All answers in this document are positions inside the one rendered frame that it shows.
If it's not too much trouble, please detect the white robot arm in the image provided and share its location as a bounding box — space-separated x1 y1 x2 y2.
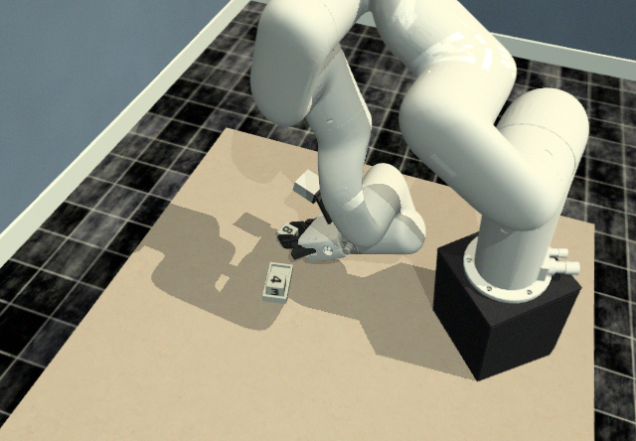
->
250 0 589 303

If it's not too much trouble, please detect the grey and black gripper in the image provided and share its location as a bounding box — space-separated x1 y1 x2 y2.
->
278 214 352 261

